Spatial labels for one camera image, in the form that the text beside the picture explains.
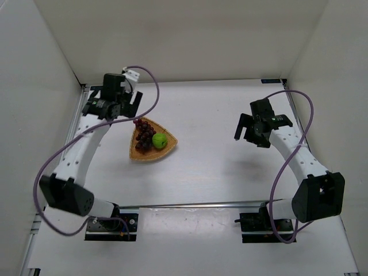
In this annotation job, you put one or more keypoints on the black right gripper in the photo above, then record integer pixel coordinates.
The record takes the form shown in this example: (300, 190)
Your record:
(250, 126)

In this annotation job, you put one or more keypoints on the blue label sticker left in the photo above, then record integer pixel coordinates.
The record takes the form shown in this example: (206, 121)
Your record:
(98, 88)

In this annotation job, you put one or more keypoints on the woven triangular fruit basket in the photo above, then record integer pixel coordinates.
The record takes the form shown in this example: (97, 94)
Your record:
(153, 153)

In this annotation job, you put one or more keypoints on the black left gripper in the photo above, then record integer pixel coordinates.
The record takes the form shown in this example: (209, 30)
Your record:
(130, 103)

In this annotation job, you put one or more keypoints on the green fake apple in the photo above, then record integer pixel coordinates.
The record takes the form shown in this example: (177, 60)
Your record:
(159, 140)

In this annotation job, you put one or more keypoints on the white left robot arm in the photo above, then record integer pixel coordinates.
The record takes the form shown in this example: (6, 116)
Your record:
(64, 188)

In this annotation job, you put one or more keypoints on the blue label sticker right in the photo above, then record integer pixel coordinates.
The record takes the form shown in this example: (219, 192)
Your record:
(270, 81)

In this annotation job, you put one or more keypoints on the right aluminium frame rail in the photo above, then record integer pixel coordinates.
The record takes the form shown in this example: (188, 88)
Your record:
(296, 100)

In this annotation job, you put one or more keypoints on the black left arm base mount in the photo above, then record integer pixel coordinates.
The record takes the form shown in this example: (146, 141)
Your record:
(114, 230)

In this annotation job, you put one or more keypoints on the front aluminium frame rail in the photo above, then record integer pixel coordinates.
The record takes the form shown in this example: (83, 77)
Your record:
(230, 204)

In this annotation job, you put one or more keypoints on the white front cover board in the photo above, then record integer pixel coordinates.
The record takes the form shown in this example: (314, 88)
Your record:
(195, 242)

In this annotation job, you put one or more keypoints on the left aluminium frame rail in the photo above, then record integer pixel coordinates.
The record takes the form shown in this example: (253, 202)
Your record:
(25, 270)

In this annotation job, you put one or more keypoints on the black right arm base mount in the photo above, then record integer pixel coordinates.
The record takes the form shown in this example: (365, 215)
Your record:
(255, 231)

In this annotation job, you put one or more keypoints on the blue label sticker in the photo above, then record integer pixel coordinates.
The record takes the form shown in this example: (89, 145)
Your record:
(270, 81)
(98, 88)

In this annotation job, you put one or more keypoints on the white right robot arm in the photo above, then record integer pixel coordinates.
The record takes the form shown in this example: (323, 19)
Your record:
(320, 192)

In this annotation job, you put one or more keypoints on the red fake grape bunch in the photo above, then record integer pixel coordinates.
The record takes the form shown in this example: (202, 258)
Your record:
(144, 136)

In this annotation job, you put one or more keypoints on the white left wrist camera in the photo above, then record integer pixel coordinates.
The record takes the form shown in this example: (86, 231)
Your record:
(131, 79)

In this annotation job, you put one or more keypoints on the aluminium frame rail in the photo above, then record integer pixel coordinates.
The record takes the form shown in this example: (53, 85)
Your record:
(296, 100)
(25, 270)
(230, 204)

